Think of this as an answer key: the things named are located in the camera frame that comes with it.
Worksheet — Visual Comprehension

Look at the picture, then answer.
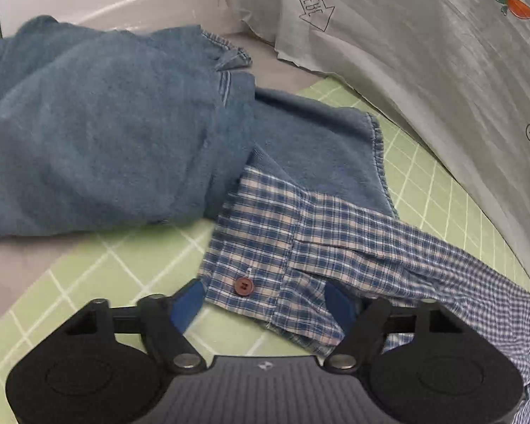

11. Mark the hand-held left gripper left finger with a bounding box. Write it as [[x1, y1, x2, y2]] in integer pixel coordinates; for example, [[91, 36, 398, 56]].
[[63, 278, 205, 373]]

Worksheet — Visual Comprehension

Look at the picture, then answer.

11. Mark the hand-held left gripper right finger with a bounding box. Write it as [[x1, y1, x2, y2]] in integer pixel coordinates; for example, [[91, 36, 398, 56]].
[[323, 282, 466, 373]]

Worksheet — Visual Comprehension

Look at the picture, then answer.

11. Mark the blue plaid shirt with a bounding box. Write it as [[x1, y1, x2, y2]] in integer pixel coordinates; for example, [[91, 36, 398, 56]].
[[198, 165, 530, 424]]

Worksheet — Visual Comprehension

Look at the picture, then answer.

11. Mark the green grid mat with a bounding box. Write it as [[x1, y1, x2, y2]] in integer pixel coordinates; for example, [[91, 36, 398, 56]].
[[0, 75, 530, 424]]

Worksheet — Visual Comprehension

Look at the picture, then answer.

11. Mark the blue denim garment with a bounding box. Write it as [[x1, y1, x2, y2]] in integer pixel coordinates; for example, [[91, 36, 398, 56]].
[[0, 15, 399, 245]]

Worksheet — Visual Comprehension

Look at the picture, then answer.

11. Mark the grey plastic bag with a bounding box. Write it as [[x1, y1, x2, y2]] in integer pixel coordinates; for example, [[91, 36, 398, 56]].
[[221, 0, 530, 284]]

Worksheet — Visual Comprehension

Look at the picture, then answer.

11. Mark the white plastic basin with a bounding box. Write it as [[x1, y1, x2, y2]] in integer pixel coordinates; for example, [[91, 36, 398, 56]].
[[0, 0, 249, 39]]

